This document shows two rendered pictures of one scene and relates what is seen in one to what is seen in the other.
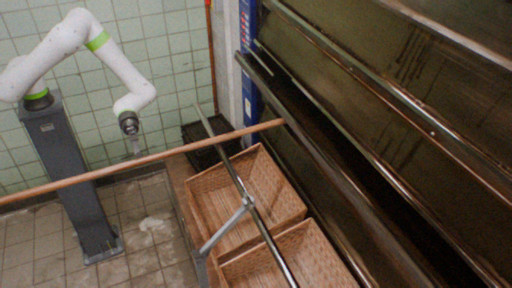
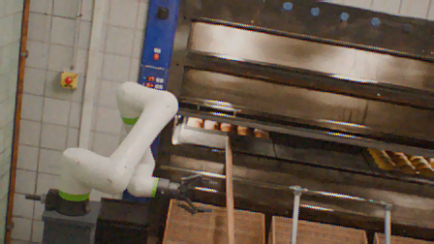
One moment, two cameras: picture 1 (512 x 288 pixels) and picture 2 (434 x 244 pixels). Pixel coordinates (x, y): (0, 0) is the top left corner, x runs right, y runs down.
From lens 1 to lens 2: 3.09 m
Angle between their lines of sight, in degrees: 64
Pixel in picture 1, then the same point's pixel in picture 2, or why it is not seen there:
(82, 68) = not seen: outside the picture
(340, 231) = (309, 201)
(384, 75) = (349, 76)
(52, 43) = (170, 109)
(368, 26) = (325, 55)
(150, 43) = not seen: outside the picture
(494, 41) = (400, 46)
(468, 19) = (387, 41)
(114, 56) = not seen: hidden behind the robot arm
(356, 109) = (320, 106)
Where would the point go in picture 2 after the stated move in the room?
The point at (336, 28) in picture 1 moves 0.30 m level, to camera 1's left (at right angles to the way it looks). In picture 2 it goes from (300, 62) to (284, 68)
